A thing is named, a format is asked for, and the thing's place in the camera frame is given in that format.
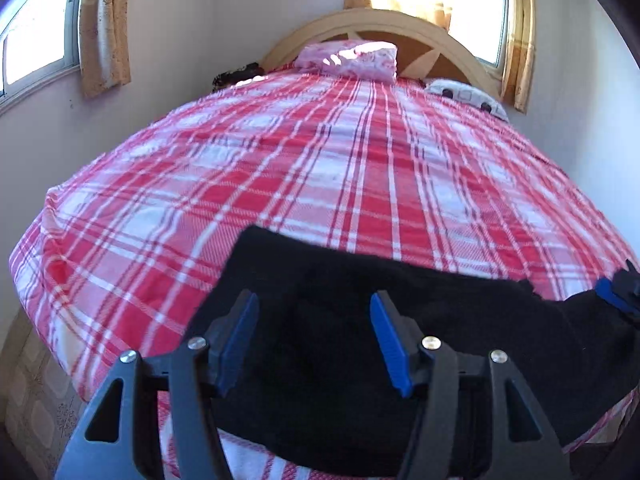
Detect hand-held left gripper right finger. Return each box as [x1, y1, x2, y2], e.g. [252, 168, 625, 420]
[369, 290, 573, 480]

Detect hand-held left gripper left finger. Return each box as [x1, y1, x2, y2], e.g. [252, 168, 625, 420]
[55, 289, 260, 480]

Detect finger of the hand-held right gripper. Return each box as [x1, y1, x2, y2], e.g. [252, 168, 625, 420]
[594, 259, 640, 322]

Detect black pants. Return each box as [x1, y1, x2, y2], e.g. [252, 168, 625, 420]
[186, 225, 637, 479]

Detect red plaid blanket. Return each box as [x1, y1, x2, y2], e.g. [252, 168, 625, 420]
[9, 67, 640, 480]

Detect white pillow with dark spots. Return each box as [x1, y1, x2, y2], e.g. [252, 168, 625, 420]
[425, 78, 510, 122]

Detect dark cloth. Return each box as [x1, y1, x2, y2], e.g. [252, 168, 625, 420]
[212, 62, 264, 92]

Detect pink pillow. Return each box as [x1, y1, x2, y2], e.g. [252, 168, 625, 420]
[294, 40, 399, 83]

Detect wooden arched headboard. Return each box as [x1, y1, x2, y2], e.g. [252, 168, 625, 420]
[260, 8, 502, 103]

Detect window behind headboard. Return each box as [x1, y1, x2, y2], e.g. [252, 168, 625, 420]
[448, 0, 512, 70]

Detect side wall window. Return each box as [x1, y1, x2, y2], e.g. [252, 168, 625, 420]
[0, 0, 85, 107]

